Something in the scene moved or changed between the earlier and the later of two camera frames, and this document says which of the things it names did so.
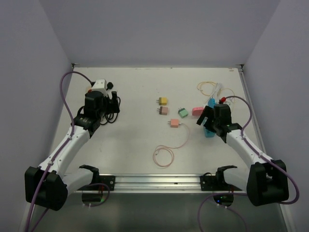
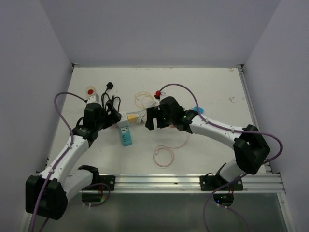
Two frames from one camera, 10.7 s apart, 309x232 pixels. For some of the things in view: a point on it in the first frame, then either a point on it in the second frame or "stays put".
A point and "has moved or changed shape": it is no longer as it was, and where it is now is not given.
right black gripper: x=206 y=112 → x=154 y=112
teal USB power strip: x=208 y=133 has moved or changed shape
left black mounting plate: x=109 y=181 stays put
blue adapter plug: x=211 y=102 → x=202 y=110
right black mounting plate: x=217 y=182 stays put
